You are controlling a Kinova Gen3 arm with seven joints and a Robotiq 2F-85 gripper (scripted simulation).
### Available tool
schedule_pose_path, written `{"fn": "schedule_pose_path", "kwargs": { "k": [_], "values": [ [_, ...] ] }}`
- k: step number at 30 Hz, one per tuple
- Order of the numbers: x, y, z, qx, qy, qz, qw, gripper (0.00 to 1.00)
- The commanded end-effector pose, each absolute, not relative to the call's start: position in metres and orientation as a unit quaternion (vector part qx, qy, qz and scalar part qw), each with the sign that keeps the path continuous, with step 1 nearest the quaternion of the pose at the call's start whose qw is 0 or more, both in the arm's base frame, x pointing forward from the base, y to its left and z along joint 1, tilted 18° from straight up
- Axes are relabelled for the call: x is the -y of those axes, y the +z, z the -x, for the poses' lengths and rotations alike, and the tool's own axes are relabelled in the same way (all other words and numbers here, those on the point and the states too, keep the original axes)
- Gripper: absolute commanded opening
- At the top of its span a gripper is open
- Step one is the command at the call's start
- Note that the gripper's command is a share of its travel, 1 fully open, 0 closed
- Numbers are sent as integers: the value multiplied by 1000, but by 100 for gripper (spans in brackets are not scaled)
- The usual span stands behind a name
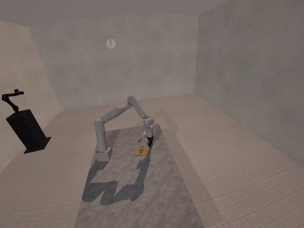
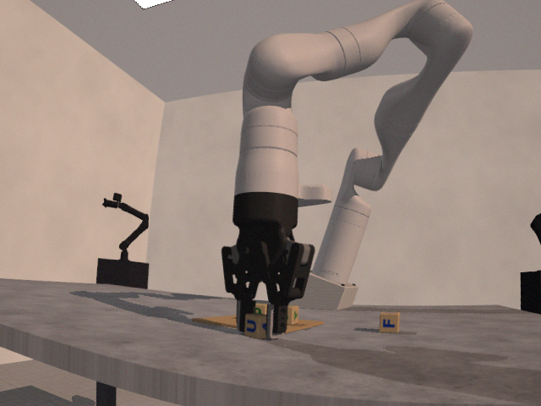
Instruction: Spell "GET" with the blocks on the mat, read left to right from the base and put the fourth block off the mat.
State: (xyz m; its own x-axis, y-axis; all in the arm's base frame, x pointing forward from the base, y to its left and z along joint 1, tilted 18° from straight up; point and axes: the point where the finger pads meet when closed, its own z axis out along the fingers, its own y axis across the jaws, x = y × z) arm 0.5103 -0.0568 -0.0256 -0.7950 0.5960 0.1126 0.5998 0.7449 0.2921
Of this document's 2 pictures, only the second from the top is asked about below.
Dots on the tan flat mat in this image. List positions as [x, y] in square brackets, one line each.
[230, 321]

